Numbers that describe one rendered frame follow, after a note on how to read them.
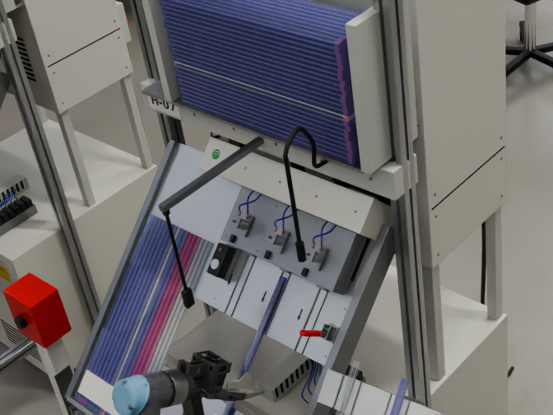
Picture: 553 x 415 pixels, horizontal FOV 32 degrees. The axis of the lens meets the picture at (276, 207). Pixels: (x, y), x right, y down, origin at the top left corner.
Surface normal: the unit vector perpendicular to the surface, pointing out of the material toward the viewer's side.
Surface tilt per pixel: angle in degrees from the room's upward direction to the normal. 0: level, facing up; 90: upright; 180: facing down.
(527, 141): 0
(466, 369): 90
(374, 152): 90
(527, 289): 0
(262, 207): 44
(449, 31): 90
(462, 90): 90
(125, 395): 59
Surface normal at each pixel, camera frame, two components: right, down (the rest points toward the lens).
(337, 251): -0.57, -0.22
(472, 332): -0.14, -0.80
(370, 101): 0.73, 0.31
